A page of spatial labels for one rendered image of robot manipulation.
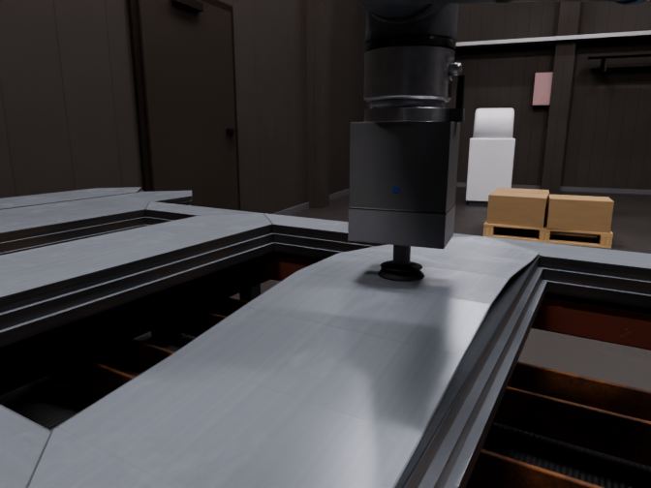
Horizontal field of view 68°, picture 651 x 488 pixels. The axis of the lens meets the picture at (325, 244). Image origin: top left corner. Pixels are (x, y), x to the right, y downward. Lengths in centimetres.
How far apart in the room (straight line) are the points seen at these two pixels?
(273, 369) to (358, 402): 6
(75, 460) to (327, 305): 20
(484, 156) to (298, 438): 697
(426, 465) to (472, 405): 8
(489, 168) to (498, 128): 56
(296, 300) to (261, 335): 6
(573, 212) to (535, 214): 33
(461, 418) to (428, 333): 6
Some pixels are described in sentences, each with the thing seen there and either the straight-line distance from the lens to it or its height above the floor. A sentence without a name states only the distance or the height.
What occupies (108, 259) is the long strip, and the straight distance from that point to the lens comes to 68.
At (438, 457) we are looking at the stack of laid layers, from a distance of 30.
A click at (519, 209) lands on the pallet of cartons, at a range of 500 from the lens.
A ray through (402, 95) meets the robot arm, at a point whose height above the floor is 105.
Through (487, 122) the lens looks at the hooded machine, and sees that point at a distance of 725.
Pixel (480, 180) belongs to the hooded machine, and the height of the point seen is 36.
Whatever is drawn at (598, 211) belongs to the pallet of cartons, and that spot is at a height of 33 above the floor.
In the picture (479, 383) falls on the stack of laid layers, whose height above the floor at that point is 84.
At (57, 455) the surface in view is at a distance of 30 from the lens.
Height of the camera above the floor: 102
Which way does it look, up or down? 13 degrees down
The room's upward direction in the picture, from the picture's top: straight up
